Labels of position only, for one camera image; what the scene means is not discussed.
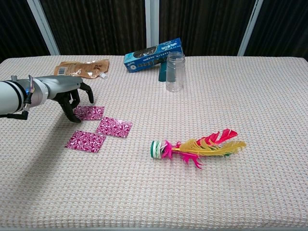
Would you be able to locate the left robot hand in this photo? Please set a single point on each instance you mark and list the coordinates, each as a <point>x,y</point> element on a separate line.
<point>65,86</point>

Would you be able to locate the pink patterned square packet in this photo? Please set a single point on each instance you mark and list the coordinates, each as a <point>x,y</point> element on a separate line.
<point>114,126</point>
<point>92,113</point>
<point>85,142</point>

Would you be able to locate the brown foil spout pouch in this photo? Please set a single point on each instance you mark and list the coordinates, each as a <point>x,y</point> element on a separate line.
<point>79,68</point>

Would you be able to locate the dark curtain panel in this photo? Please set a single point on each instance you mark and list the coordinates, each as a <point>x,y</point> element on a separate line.
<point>204,21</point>
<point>96,24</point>
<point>284,26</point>
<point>16,26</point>

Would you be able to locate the blue cookie box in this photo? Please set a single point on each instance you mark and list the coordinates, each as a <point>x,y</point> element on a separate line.
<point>149,56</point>

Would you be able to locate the clear plastic jar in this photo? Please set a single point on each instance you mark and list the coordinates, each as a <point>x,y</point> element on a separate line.
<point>175,72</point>

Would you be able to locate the pink yellow feather shuttlecock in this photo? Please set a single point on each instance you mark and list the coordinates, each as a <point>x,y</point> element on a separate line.
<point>204,148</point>

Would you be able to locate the pink woven tablecloth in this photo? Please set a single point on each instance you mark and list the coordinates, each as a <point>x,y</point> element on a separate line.
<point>192,192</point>

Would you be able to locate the grey partition post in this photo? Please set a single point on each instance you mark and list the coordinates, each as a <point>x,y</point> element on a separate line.
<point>152,21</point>
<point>44,29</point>
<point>249,29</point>

